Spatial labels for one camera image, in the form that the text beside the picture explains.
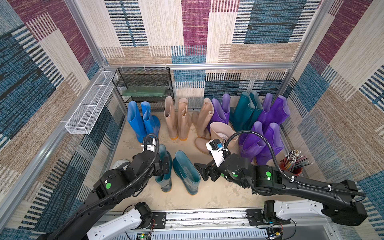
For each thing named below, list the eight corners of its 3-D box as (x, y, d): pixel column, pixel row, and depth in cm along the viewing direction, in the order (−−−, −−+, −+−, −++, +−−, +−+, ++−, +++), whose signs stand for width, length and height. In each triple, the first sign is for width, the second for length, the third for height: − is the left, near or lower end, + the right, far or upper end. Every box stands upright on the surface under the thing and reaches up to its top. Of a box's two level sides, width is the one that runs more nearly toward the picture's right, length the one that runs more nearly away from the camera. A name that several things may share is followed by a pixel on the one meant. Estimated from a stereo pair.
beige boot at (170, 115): (169, 143, 104) (162, 116, 83) (171, 124, 114) (166, 96, 94) (177, 143, 104) (173, 115, 83) (179, 124, 114) (175, 96, 94)
